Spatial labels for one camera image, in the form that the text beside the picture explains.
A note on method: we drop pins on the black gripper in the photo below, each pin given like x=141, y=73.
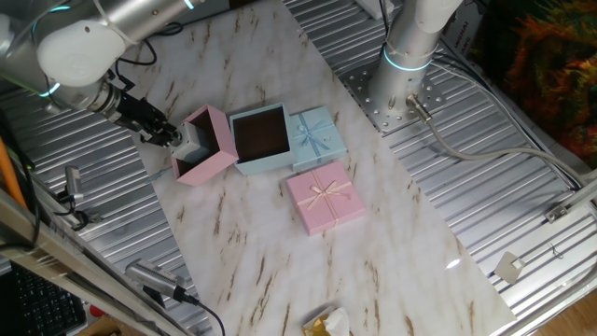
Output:
x=140, y=113

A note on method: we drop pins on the grey push button switch box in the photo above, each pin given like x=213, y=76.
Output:
x=191, y=145

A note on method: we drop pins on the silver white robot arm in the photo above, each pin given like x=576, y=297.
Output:
x=79, y=51

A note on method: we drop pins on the pink open gift box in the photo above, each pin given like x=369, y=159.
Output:
x=224, y=149

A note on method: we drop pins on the blue open gift box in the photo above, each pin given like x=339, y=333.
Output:
x=261, y=163

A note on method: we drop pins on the blue box lid with bow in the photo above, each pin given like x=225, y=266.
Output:
x=326, y=144

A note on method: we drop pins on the pink box lid with bow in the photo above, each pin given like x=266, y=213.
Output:
x=322, y=205

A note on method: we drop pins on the orange tube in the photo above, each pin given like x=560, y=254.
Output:
x=8, y=175

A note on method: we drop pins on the white marble pattern mat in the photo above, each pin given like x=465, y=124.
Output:
x=280, y=261

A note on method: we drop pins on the small red cap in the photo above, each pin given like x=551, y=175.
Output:
x=96, y=311

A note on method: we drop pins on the black keyboard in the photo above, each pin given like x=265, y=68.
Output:
x=42, y=308

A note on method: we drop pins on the gold tissue pack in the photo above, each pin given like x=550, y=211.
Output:
x=326, y=324

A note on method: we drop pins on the colourful orange green cloth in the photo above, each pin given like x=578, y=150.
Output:
x=550, y=70

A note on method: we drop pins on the small camera on clamp mount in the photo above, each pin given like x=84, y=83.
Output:
x=73, y=179

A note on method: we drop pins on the ribbed silver camera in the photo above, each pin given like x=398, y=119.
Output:
x=154, y=275

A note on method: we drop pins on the perforated metal robot base plate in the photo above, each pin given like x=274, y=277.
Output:
x=387, y=116

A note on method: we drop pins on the small metal bracket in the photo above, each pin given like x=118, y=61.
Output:
x=557, y=213

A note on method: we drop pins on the short aluminium frame bar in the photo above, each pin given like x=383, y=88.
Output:
x=583, y=193

